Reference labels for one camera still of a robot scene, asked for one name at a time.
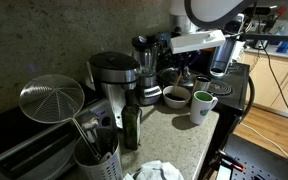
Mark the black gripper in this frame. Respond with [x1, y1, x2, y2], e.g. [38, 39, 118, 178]
[173, 51, 199, 80]

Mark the wooden spoon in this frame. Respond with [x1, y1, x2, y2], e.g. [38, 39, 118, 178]
[169, 74, 186, 102]

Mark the perforated steel utensil holder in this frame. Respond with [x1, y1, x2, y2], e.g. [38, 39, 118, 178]
[73, 127, 124, 180]

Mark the dark round pan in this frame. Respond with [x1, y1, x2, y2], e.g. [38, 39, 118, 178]
[158, 66, 199, 89]

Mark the small steel cup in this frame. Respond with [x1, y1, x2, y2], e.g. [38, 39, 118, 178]
[193, 75, 213, 93]

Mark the black blender with glass jar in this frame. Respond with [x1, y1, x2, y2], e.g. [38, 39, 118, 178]
[131, 34, 164, 107]

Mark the white mug with green inside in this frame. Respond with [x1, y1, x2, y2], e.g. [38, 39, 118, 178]
[189, 90, 219, 126]

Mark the steel and black coffee maker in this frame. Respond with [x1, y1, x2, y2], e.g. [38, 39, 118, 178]
[88, 51, 141, 130]

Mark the dark olive oil bottle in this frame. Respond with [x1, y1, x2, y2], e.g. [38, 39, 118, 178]
[121, 89, 143, 151]

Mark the red and black clamp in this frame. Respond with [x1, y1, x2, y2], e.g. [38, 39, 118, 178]
[218, 150, 246, 173]

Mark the white cloth with dark stripe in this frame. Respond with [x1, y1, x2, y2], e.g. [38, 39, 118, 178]
[123, 159, 185, 180]

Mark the shiny metal ladle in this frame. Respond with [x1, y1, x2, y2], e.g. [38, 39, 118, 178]
[79, 110, 102, 148]

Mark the black pegboard table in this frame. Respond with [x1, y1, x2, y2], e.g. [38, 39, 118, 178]
[216, 133, 288, 180]

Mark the silver toaster oven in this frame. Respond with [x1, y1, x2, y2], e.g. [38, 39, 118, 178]
[0, 97, 117, 180]

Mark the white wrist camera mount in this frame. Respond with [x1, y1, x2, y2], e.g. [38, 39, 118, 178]
[169, 29, 226, 55]

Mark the thick black hose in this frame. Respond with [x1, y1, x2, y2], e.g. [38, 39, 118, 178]
[239, 74, 256, 122]

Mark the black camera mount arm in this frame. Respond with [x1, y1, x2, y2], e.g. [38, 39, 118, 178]
[243, 30, 288, 52]

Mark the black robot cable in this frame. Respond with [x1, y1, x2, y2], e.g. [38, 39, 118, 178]
[262, 39, 288, 132]

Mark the thin white cable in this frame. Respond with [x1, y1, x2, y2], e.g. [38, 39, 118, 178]
[239, 121, 288, 164]

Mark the wire spider strainer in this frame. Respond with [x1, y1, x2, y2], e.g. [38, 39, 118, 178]
[18, 73, 103, 161]

